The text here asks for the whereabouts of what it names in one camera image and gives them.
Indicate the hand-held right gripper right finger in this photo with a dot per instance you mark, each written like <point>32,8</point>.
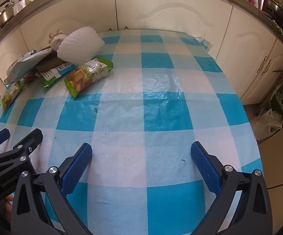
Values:
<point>205,169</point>

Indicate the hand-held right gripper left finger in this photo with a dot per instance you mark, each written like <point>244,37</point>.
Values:
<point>79,167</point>

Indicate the small green snack packet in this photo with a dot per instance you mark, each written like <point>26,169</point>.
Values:
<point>10,95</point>

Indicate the green blue wet wipes packet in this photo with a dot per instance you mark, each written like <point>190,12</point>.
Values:
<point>50,75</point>

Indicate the pale blue white wrapper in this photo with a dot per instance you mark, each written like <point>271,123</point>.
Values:
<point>23,64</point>

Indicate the brown paper wrapper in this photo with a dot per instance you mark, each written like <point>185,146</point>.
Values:
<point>47,64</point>

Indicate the large green snack packet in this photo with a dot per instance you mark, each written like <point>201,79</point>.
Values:
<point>87,76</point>

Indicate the white foam fruit net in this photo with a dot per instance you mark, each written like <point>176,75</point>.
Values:
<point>80,44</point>

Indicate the blue white checkered tablecloth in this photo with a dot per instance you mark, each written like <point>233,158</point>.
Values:
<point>156,127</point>

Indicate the white side cabinet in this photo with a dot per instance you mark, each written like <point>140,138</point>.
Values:
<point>278,156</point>

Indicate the white plastic bag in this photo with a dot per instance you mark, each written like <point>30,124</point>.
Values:
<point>266,123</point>

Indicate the steel kettle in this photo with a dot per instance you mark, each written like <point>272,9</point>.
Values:
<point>4,14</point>

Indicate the grey kitchen countertop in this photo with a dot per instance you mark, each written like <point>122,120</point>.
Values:
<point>254,4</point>

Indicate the stacked steel pots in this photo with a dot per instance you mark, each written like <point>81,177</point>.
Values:
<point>275,7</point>

